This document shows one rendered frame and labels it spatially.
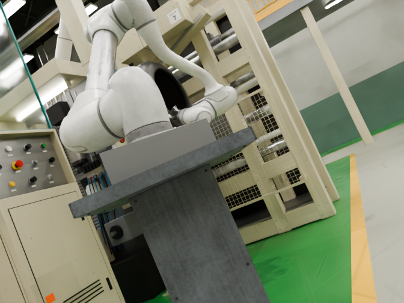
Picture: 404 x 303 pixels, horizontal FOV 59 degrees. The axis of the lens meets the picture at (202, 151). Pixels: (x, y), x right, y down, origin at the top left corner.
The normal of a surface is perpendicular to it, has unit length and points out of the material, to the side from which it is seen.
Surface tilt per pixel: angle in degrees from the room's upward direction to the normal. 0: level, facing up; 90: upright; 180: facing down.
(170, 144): 90
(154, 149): 90
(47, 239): 90
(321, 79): 90
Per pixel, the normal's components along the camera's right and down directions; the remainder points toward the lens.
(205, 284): 0.09, -0.13
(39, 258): 0.82, -0.40
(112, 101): -0.47, -0.07
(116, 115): -0.44, 0.14
